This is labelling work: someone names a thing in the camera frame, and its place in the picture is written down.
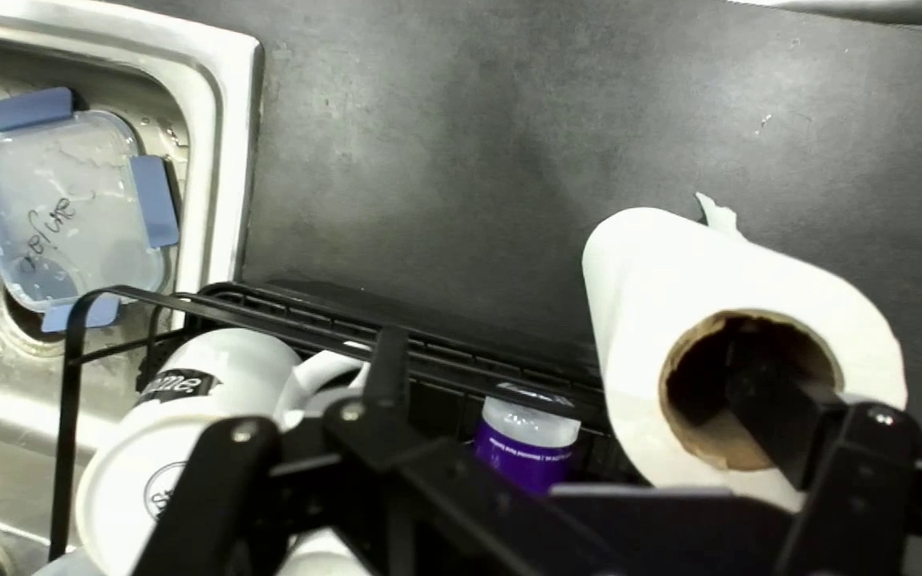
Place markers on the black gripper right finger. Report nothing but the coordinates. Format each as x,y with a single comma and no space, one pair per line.
878,492

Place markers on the stainless steel sink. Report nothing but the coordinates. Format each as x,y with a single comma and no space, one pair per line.
215,130

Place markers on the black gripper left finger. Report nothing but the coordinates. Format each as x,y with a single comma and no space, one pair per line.
398,492

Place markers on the purple cup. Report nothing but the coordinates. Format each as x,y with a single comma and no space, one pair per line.
528,448

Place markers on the white mug with black label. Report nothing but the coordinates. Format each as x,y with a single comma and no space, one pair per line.
206,394

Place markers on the white paper towel roll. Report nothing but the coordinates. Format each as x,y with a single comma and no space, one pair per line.
656,276

